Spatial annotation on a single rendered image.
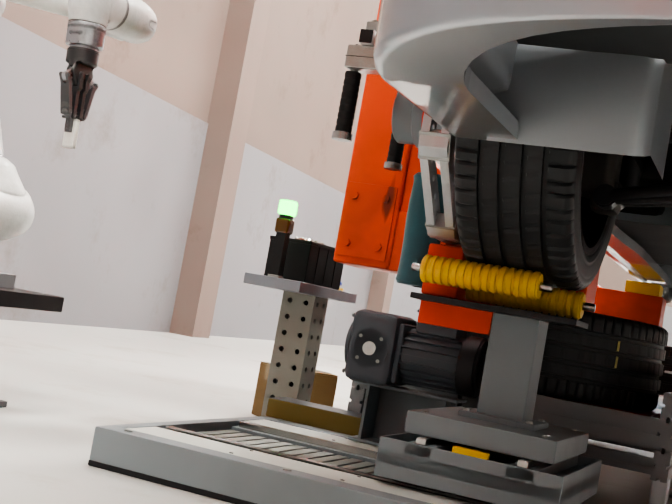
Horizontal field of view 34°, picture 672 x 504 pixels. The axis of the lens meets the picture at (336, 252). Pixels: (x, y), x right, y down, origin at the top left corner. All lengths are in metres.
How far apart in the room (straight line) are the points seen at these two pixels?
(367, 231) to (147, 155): 4.77
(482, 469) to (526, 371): 0.28
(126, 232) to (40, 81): 1.45
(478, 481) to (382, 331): 0.66
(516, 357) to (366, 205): 0.81
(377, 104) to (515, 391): 1.01
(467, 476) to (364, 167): 1.11
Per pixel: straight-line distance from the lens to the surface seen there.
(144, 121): 7.48
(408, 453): 2.13
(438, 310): 2.32
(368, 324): 2.65
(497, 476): 2.09
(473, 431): 2.14
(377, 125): 2.95
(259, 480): 2.08
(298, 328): 3.09
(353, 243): 2.91
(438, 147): 2.14
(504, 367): 2.28
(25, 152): 6.39
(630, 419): 2.82
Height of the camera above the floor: 0.40
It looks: 3 degrees up
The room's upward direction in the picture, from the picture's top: 10 degrees clockwise
